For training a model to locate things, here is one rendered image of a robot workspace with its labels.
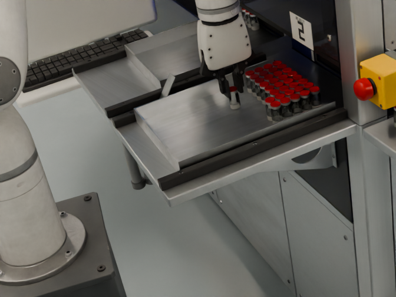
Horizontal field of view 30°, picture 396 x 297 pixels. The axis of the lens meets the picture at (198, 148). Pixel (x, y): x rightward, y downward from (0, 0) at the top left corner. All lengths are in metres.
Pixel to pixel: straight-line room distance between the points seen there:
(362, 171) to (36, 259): 0.66
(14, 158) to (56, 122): 2.45
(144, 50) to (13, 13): 0.84
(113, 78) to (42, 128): 1.82
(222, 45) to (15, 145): 0.50
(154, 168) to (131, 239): 1.31
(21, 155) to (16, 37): 0.20
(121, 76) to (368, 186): 0.66
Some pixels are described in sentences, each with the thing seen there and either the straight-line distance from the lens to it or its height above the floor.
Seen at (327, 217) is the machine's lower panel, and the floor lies 0.55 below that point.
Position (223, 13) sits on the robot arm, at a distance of 1.44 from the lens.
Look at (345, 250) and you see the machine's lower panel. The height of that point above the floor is 0.50.
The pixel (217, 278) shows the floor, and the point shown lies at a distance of 2.48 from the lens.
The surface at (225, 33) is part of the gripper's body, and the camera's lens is 1.48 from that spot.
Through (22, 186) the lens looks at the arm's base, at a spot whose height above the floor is 1.02.
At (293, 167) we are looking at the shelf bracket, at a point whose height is 0.77.
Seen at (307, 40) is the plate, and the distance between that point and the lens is 1.53.
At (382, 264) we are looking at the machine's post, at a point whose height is 0.51.
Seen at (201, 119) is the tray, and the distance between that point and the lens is 1.56.
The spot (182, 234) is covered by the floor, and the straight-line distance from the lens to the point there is 2.69.
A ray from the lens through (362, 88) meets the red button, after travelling 1.33.
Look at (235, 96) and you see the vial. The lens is 1.55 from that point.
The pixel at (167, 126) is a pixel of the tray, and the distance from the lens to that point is 1.56.
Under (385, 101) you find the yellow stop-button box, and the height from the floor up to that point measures 0.98.
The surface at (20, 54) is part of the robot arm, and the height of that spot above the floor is 1.24.
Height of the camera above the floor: 1.65
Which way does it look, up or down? 32 degrees down
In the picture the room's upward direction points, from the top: 12 degrees counter-clockwise
